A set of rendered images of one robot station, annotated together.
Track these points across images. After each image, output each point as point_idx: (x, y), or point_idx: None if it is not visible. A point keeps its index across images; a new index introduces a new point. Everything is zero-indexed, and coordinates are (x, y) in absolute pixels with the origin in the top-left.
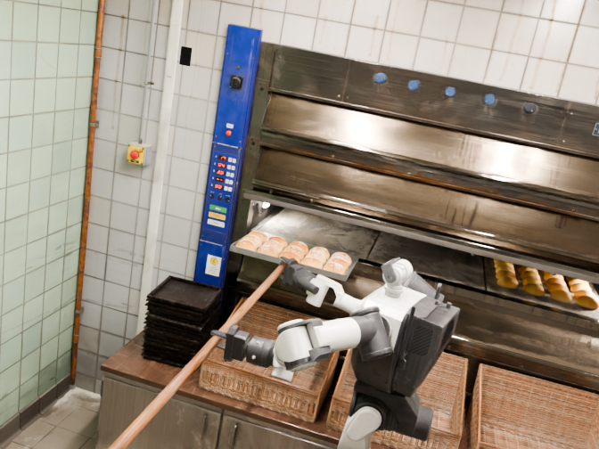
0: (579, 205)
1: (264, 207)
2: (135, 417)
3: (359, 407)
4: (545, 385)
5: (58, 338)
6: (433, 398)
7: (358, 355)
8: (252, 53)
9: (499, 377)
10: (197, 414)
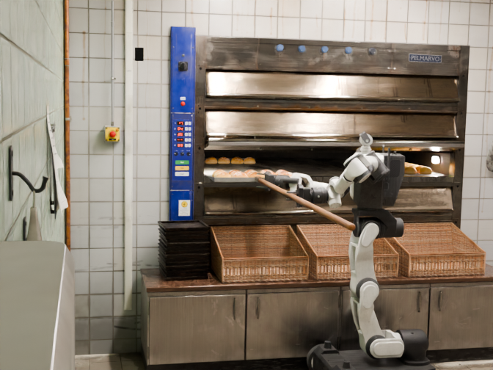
0: (412, 105)
1: None
2: (179, 322)
3: (364, 225)
4: (421, 225)
5: None
6: None
7: (361, 189)
8: (192, 43)
9: None
10: (227, 301)
